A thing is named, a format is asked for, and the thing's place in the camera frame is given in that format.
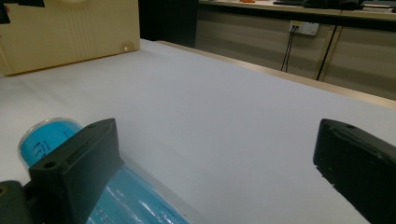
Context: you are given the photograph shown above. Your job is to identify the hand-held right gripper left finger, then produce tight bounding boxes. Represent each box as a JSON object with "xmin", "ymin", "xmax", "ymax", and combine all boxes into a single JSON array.
[{"xmin": 28, "ymin": 118, "xmax": 125, "ymax": 224}]

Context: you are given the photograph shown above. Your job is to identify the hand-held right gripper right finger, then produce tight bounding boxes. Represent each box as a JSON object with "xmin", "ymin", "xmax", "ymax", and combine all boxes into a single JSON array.
[{"xmin": 312, "ymin": 118, "xmax": 396, "ymax": 224}]

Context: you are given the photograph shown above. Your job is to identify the blue cylindrical plastic container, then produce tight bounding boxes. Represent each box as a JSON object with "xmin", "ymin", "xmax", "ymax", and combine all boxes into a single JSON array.
[{"xmin": 18, "ymin": 117, "xmax": 191, "ymax": 224}]

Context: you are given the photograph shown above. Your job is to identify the beige desk with panels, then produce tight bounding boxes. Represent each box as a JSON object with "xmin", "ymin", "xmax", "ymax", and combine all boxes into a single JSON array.
[{"xmin": 195, "ymin": 0, "xmax": 396, "ymax": 101}]

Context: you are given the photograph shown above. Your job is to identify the dark items on desk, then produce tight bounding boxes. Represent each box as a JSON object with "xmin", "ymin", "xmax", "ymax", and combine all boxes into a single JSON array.
[{"xmin": 273, "ymin": 0, "xmax": 365, "ymax": 11}]

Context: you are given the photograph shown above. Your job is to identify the black cable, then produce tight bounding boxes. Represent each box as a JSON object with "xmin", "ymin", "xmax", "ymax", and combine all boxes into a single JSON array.
[
  {"xmin": 280, "ymin": 25, "xmax": 299, "ymax": 73},
  {"xmin": 316, "ymin": 25, "xmax": 340, "ymax": 81}
]

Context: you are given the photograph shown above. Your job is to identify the white wall socket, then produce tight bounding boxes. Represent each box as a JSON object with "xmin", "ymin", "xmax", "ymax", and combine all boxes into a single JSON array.
[{"xmin": 288, "ymin": 20, "xmax": 320, "ymax": 36}]

